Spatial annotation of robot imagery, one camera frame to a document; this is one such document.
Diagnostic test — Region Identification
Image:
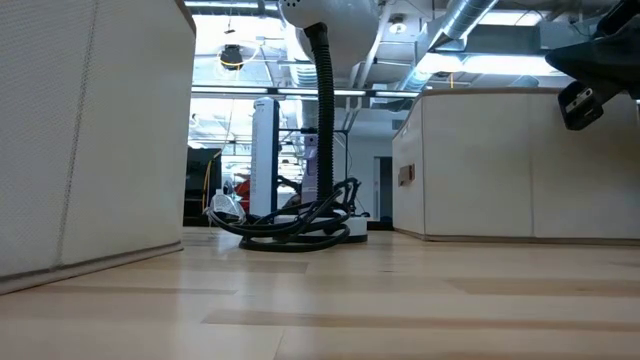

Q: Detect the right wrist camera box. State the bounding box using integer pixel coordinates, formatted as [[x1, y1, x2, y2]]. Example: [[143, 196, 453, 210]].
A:
[[557, 81, 605, 132]]

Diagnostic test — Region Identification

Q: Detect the black coiled cable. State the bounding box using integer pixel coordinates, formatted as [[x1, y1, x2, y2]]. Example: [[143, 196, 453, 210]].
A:
[[204, 177, 361, 253]]

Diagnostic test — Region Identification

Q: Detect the white tower fan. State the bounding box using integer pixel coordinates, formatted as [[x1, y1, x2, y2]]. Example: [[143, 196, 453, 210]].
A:
[[249, 97, 281, 217]]

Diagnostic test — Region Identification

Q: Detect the long ceiling light strip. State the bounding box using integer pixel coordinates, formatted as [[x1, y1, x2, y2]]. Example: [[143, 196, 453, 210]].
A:
[[191, 85, 421, 99]]

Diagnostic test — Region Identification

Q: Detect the open cardboard box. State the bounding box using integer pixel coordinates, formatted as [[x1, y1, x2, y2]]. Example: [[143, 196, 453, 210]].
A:
[[0, 0, 197, 296]]

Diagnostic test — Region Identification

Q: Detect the black ceiling dome camera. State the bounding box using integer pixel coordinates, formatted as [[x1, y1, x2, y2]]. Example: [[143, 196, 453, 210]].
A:
[[219, 43, 245, 71]]

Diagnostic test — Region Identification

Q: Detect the yellow hanging cable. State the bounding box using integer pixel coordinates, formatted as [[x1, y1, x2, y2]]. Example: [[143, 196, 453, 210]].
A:
[[201, 149, 222, 211]]

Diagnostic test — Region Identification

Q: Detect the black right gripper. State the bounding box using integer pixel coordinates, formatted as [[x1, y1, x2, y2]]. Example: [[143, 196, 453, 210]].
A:
[[544, 19, 640, 100]]

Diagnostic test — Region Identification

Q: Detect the beige fabric storage bin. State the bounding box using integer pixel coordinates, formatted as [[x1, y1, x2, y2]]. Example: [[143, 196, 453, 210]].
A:
[[391, 87, 640, 246]]

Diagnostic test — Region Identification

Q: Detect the white purple standing appliance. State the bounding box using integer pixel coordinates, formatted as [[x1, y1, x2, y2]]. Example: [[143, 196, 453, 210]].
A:
[[301, 133, 319, 204]]

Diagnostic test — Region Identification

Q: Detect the person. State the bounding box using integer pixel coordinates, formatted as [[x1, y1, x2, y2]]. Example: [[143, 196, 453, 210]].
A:
[[233, 172, 252, 199]]

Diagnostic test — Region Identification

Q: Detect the black monitor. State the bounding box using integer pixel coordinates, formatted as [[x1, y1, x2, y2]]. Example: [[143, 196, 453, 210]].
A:
[[183, 147, 224, 226]]

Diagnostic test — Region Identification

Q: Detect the clear plastic wrapper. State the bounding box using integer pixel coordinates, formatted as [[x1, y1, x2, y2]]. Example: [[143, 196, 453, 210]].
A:
[[207, 192, 247, 225]]

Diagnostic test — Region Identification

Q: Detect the silver ventilation duct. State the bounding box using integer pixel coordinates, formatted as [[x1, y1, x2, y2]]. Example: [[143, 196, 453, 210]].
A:
[[399, 0, 501, 94]]

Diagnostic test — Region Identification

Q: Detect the dark doorway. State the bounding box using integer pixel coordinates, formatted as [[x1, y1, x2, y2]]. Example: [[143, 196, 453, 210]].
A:
[[373, 156, 394, 221]]

